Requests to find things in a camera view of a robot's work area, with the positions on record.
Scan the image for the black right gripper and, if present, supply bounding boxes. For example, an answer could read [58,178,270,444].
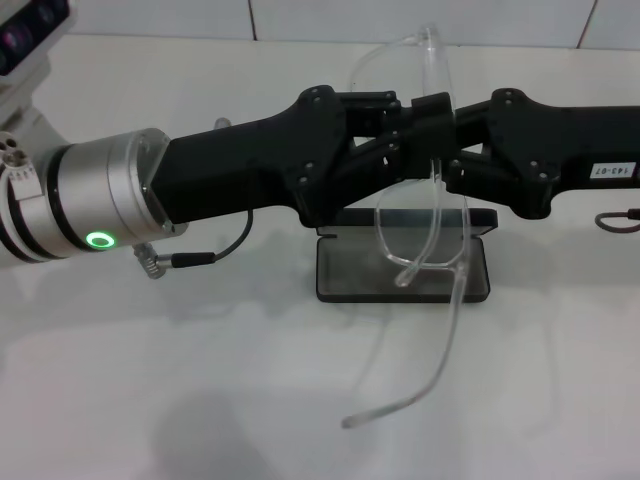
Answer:
[343,88,640,220]

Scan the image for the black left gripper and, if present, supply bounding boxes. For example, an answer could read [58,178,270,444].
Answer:
[148,84,459,229]

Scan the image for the left gripper cable with plug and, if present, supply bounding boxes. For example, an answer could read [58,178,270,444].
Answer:
[132,204,252,276]

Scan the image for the right gripper cable with plug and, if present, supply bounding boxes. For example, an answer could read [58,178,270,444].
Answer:
[593,210,640,235]

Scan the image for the gripper cable with plug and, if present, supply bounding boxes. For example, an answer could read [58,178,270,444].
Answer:
[132,204,252,276]
[593,210,640,235]

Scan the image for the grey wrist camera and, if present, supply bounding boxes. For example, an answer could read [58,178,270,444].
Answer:
[0,0,81,77]

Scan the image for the black glasses case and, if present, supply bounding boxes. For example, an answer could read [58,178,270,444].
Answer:
[314,207,499,305]

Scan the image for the clear white glasses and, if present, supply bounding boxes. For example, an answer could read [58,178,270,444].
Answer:
[341,23,474,430]

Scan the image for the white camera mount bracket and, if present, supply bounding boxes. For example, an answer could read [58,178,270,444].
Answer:
[0,52,66,204]

